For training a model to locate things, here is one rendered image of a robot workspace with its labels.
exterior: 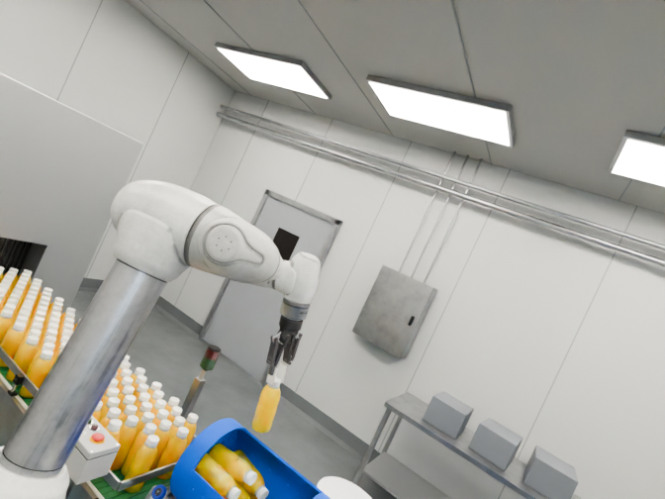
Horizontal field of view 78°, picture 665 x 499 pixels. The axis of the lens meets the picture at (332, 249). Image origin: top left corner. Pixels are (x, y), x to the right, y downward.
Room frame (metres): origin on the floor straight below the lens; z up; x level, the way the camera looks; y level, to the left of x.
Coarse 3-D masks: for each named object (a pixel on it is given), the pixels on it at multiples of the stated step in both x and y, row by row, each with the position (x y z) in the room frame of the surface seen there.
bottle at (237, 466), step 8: (216, 448) 1.37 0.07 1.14; (224, 448) 1.38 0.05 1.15; (216, 456) 1.35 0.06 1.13; (224, 456) 1.34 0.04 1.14; (232, 456) 1.34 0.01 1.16; (224, 464) 1.33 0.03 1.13; (232, 464) 1.32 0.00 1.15; (240, 464) 1.31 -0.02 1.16; (248, 464) 1.33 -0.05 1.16; (232, 472) 1.30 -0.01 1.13; (240, 472) 1.30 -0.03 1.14; (240, 480) 1.30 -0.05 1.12
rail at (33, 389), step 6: (0, 348) 1.65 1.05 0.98; (0, 354) 1.64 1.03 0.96; (6, 354) 1.63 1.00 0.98; (6, 360) 1.62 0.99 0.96; (12, 360) 1.61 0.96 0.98; (12, 366) 1.59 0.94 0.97; (18, 366) 1.59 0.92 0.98; (18, 372) 1.57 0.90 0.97; (24, 372) 1.57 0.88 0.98; (24, 378) 1.55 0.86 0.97; (24, 384) 1.54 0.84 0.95; (30, 384) 1.53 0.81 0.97; (30, 390) 1.52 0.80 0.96; (36, 390) 1.51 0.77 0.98; (108, 474) 1.28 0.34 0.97; (114, 474) 1.28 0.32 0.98; (108, 480) 1.28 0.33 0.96; (114, 480) 1.27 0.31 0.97; (114, 486) 1.26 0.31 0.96
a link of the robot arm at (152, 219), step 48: (144, 192) 0.76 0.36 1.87; (192, 192) 0.79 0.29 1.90; (144, 240) 0.73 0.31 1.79; (144, 288) 0.75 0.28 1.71; (96, 336) 0.71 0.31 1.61; (48, 384) 0.70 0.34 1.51; (96, 384) 0.72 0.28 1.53; (48, 432) 0.68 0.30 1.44; (0, 480) 0.65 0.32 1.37; (48, 480) 0.69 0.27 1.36
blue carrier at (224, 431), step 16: (208, 432) 1.31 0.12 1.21; (224, 432) 1.32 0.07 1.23; (240, 432) 1.47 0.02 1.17; (192, 448) 1.27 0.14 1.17; (208, 448) 1.27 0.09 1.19; (240, 448) 1.49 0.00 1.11; (256, 448) 1.44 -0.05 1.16; (176, 464) 1.26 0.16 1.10; (192, 464) 1.25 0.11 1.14; (256, 464) 1.45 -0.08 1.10; (272, 464) 1.41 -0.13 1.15; (288, 464) 1.33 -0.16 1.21; (176, 480) 1.25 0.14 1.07; (192, 480) 1.23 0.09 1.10; (272, 480) 1.41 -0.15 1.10; (288, 480) 1.38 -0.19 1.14; (304, 480) 1.31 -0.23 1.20; (176, 496) 1.27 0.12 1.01; (192, 496) 1.22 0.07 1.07; (208, 496) 1.19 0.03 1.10; (272, 496) 1.40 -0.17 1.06; (288, 496) 1.38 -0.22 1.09; (304, 496) 1.35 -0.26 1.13; (320, 496) 1.21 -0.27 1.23
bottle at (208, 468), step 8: (208, 456) 1.33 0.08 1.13; (200, 464) 1.30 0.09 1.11; (208, 464) 1.30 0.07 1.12; (216, 464) 1.30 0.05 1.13; (200, 472) 1.29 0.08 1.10; (208, 472) 1.28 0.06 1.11; (216, 472) 1.28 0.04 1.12; (224, 472) 1.28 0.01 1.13; (208, 480) 1.27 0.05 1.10; (216, 480) 1.26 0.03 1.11; (224, 480) 1.26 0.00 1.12; (232, 480) 1.27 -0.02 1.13; (216, 488) 1.25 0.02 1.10; (224, 488) 1.25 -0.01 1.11; (232, 488) 1.26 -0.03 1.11; (224, 496) 1.25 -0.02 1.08
